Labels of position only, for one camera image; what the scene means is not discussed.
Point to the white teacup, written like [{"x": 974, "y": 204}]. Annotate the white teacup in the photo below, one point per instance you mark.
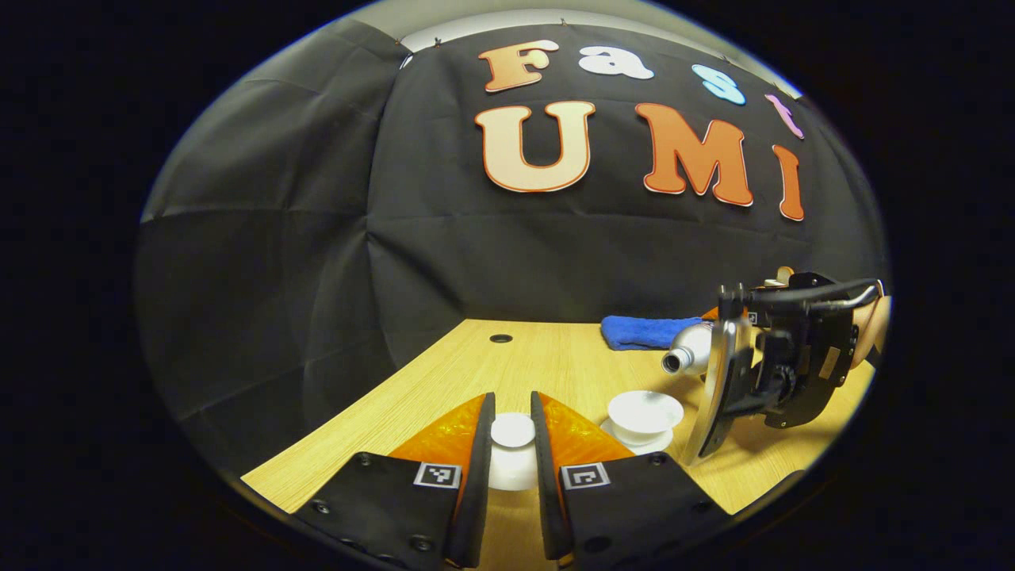
[{"x": 646, "y": 412}]

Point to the blue towel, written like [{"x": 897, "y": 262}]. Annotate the blue towel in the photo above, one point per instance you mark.
[{"x": 642, "y": 333}]

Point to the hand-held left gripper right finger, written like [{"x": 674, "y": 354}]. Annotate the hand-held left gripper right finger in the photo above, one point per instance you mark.
[{"x": 545, "y": 492}]

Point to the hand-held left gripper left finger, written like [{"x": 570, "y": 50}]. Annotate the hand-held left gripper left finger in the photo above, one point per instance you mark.
[{"x": 478, "y": 492}]

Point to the white teacup lid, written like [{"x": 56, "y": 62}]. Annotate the white teacup lid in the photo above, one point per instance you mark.
[{"x": 513, "y": 432}]

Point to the silver water bottle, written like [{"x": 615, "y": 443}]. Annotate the silver water bottle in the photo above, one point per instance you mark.
[{"x": 690, "y": 353}]

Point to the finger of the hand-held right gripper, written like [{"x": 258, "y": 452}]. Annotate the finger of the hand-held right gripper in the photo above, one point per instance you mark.
[
  {"x": 725, "y": 381},
  {"x": 737, "y": 316}
]

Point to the white saucer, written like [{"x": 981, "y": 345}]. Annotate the white saucer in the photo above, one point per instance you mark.
[{"x": 658, "y": 446}]

